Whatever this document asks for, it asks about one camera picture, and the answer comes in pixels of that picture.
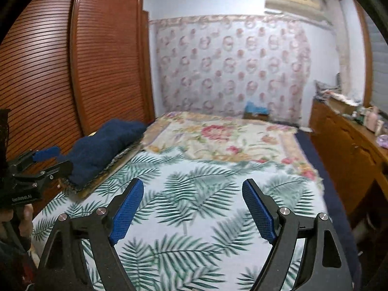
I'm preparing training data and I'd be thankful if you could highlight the navy blue printed t-shirt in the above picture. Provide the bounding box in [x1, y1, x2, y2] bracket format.
[57, 119, 147, 190]

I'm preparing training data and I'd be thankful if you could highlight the person's left hand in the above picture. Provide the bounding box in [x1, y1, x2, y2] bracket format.
[1, 204, 33, 243]

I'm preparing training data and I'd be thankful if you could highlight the navy circle-patterned folded cloth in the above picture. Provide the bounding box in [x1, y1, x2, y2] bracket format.
[58, 139, 142, 200]

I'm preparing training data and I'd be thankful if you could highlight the navy blue bed sheet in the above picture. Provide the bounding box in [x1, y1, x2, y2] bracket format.
[295, 131, 362, 290]

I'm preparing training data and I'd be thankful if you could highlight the brown louvered wardrobe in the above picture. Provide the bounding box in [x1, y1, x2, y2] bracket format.
[0, 0, 156, 216]

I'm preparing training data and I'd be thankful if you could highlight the wooden sideboard cabinet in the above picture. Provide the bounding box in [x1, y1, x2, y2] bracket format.
[309, 100, 387, 227]

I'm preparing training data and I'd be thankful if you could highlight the white palm-leaf bed cover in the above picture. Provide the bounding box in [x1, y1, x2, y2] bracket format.
[32, 147, 326, 290]

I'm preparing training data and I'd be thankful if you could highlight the pink thermos bottle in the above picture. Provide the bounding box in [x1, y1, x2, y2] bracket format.
[364, 106, 379, 133]

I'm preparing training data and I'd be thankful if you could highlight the cream floral blanket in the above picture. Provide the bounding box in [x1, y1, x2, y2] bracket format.
[142, 112, 323, 190]

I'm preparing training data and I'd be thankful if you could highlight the cardboard box on sideboard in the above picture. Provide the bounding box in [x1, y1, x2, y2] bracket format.
[327, 97, 357, 115]

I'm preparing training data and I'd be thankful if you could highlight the cardboard box with blue bag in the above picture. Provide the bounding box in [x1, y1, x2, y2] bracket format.
[243, 101, 270, 121]

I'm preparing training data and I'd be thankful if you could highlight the grey window blind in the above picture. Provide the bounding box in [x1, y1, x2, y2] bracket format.
[364, 13, 388, 114]

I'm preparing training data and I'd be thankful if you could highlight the pink circle-patterned curtain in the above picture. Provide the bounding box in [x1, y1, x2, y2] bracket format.
[154, 15, 310, 124]

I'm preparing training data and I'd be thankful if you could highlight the cream side curtain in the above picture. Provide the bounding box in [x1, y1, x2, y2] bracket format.
[324, 0, 351, 95]

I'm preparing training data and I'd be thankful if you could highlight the white wall air conditioner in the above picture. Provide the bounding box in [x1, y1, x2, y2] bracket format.
[265, 0, 324, 20]

